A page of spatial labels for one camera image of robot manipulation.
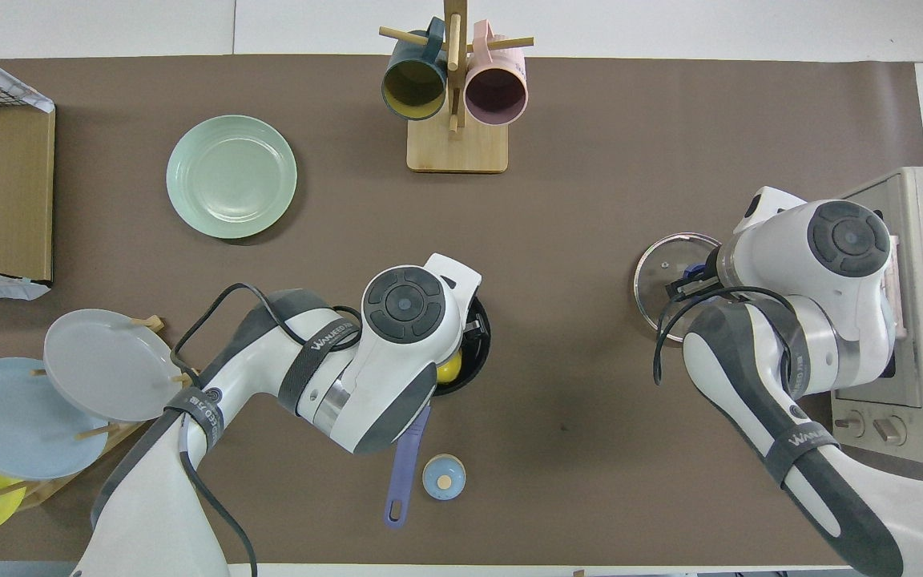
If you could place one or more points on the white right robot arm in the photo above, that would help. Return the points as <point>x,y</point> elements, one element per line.
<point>798,256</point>

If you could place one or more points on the pink mug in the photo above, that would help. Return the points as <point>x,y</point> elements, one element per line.
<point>495,94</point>

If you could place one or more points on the grey plate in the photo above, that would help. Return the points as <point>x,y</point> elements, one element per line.
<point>105,365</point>

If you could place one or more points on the wooden plate rack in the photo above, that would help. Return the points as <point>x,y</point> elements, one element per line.
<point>121,437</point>

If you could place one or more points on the dark teal mug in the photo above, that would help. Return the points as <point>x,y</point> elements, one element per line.
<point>413,84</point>

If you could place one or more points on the glass lid purple knob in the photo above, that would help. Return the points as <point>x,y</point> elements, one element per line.
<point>666,260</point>

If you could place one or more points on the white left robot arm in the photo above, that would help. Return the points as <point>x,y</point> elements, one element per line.
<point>381,377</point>

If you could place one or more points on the brown table mat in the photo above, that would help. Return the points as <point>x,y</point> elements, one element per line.
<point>590,200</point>

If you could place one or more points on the light green plate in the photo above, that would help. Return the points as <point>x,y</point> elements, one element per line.
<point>231,176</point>

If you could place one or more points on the small blue round dish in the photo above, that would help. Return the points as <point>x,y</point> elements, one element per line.
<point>444,478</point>

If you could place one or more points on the light blue plate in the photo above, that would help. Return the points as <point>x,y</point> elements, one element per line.
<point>13,421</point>

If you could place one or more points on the wooden mug tree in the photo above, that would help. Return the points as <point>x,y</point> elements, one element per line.
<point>457,148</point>

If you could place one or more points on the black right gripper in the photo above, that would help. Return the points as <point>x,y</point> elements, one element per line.
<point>711,272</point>

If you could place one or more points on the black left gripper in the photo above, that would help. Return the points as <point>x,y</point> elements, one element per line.
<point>473,327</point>

